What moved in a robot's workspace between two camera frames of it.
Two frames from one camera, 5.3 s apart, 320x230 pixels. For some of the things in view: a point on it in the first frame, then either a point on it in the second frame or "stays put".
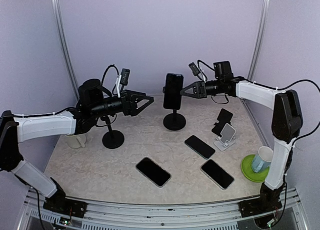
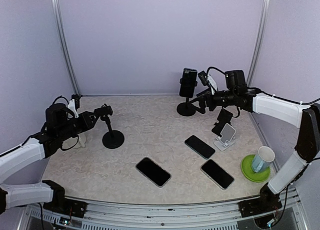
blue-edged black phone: [173, 85] → [188, 82]
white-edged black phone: [217, 174] stays put
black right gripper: [200, 88] → [203, 102]
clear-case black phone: [153, 172] stays put
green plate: [247, 169] stays put
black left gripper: [129, 97] → [87, 123]
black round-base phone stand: [174, 121] → [186, 108]
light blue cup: [261, 162] stays put
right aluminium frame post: [265, 6] stays put
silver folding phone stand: [227, 139] stays put
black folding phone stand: [224, 118] stays put
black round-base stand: [112, 139] stays put
